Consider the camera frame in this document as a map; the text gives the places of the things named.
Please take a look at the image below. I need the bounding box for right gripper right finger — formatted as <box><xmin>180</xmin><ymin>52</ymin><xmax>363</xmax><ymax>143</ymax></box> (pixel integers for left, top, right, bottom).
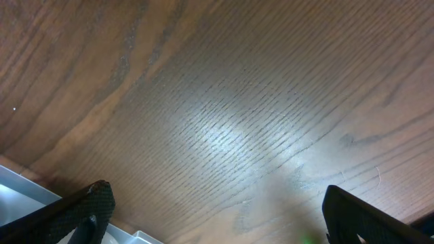
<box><xmin>322</xmin><ymin>185</ymin><xmax>433</xmax><ymax>244</ymax></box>

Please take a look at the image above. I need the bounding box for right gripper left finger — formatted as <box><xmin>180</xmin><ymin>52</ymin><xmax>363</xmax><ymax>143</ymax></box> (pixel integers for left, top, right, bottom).
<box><xmin>1</xmin><ymin>180</ymin><xmax>115</xmax><ymax>244</ymax></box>

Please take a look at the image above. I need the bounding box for clear plastic storage container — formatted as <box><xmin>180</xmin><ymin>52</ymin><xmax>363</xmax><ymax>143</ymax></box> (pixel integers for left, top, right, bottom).
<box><xmin>1</xmin><ymin>166</ymin><xmax>162</xmax><ymax>244</ymax></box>

